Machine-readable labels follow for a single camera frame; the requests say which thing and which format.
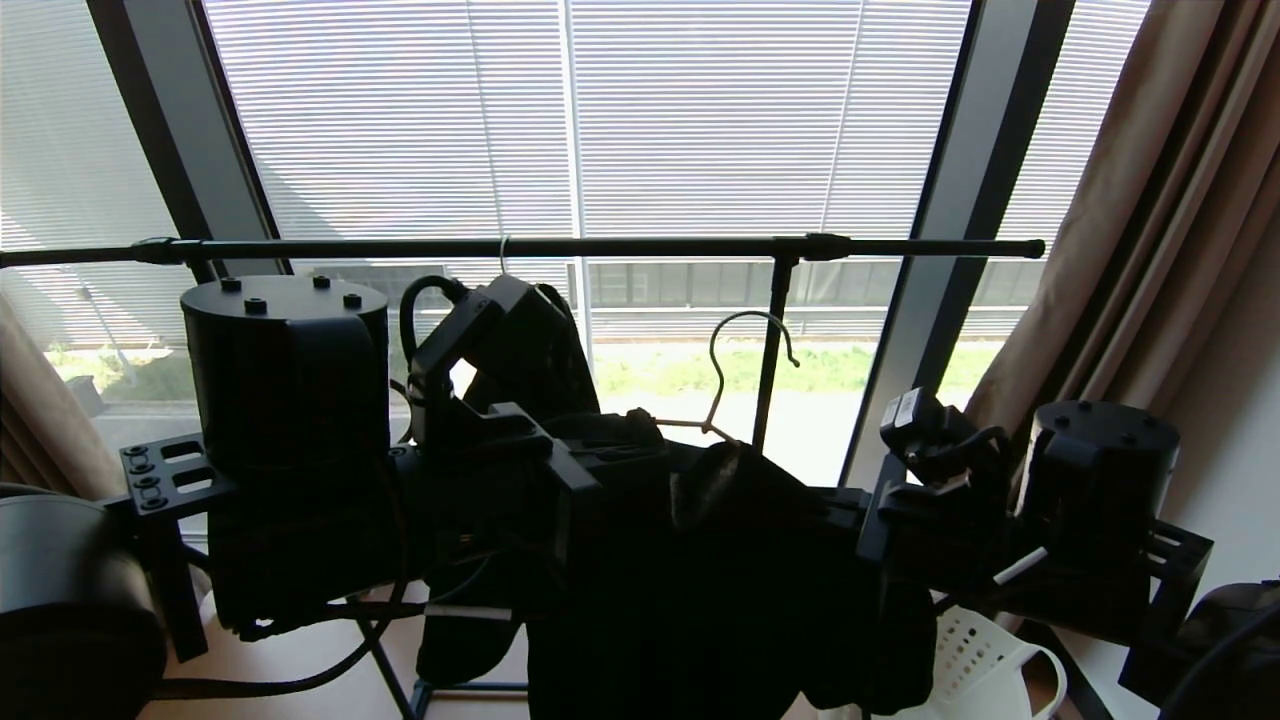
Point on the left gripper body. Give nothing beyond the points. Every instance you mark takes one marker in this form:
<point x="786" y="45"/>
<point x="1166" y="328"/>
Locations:
<point x="480" y="510"/>

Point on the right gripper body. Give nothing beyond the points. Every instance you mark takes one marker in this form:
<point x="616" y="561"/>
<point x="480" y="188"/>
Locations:
<point x="920" y="530"/>

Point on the black shorts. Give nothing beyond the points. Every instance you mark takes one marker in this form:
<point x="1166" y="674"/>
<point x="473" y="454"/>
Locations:
<point x="575" y="375"/>

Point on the black T-shirt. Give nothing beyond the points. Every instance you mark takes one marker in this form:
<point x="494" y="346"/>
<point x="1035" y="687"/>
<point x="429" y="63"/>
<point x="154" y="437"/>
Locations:
<point x="700" y="600"/>

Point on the pink clothes hanger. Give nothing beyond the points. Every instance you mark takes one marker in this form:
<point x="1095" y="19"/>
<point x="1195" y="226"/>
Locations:
<point x="503" y="255"/>
<point x="715" y="375"/>

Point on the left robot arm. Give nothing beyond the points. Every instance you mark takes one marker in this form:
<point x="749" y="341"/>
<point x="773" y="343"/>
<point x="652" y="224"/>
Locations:
<point x="280" y="400"/>

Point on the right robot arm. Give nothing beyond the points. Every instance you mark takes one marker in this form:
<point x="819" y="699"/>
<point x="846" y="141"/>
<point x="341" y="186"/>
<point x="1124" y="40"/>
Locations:
<point x="1100" y="470"/>

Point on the white laundry basket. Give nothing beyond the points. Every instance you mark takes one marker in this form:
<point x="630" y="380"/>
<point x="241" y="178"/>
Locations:
<point x="980" y="660"/>

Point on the black clothes rack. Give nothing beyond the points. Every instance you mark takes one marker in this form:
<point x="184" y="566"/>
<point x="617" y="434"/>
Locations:
<point x="650" y="247"/>

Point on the brown curtain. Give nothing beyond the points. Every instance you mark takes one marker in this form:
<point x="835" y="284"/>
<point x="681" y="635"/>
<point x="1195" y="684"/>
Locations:
<point x="1150" y="200"/>
<point x="40" y="420"/>

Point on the window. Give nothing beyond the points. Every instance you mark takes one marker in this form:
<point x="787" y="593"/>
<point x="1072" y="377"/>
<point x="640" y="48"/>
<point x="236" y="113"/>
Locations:
<point x="700" y="120"/>

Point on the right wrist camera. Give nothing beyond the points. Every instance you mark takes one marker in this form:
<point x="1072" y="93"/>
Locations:
<point x="930" y="430"/>

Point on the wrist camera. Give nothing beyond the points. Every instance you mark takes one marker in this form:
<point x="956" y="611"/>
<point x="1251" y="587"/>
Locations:
<point x="930" y="430"/>
<point x="510" y="340"/>

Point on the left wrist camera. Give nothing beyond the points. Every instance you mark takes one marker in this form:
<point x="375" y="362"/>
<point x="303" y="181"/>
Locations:
<point x="510" y="340"/>

